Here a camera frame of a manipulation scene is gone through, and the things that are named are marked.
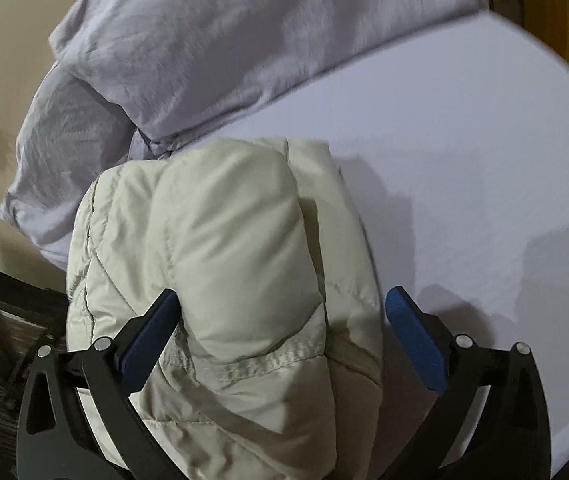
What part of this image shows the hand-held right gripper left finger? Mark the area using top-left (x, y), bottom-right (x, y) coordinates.
top-left (17, 287), bottom-right (182, 480)

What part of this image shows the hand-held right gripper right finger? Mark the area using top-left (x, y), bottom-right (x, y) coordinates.
top-left (384, 285), bottom-right (552, 480)

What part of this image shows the white puffer jacket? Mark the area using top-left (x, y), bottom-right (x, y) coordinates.
top-left (64, 136), bottom-right (385, 480)

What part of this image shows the lavender bed sheet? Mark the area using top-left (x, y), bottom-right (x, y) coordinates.
top-left (179, 12), bottom-right (569, 476)

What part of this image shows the lavender pillow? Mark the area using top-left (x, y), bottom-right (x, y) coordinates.
top-left (0, 62), bottom-right (175, 272)

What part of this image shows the lavender duvet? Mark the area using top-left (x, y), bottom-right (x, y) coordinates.
top-left (48, 0), bottom-right (491, 142)

